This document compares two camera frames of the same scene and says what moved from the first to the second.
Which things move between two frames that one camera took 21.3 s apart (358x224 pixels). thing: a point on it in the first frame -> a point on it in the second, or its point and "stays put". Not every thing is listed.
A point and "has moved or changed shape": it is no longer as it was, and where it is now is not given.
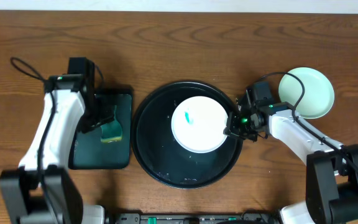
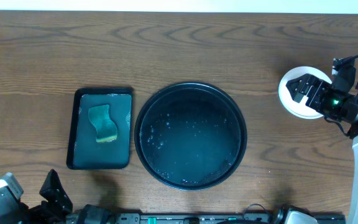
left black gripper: (99, 117) -> (42, 208)
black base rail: (247, 218) stays put
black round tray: (159, 155) stays put
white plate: (198, 124) -> (300, 109)
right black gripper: (231, 127) -> (319, 87)
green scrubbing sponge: (112, 132) has moved or changed shape
